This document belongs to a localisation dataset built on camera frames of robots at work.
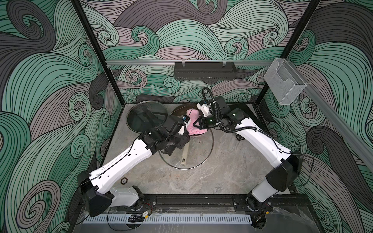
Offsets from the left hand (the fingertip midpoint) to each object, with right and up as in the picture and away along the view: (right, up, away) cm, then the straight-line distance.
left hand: (185, 134), depth 71 cm
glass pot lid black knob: (+10, -12, +24) cm, 28 cm away
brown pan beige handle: (0, -14, +7) cm, 15 cm away
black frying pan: (-30, +9, +30) cm, 43 cm away
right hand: (+4, +5, +4) cm, 7 cm away
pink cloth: (+4, +10, +4) cm, 12 cm away
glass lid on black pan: (-28, +10, +27) cm, 40 cm away
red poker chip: (-35, -28, +10) cm, 46 cm away
